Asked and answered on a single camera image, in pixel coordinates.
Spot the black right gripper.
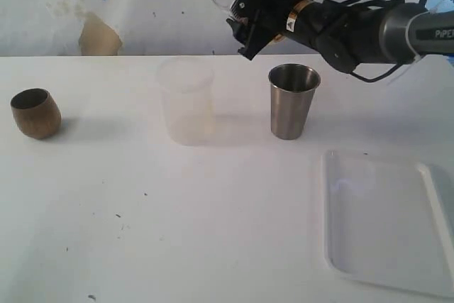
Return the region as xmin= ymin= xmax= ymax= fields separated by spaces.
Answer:
xmin=226 ymin=0 xmax=302 ymax=60

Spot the stainless steel cup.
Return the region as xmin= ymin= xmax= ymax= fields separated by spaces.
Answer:
xmin=268 ymin=63 xmax=321 ymax=141

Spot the brown wooden cup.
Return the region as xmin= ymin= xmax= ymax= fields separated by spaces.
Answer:
xmin=10 ymin=88 xmax=62 ymax=140

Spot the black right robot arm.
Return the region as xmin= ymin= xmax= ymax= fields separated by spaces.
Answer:
xmin=227 ymin=0 xmax=453 ymax=75

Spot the frosted plastic cup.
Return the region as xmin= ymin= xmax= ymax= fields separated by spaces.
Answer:
xmin=155 ymin=56 xmax=214 ymax=145

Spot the clear plastic tray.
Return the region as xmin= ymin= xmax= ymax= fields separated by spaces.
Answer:
xmin=321 ymin=150 xmax=453 ymax=299

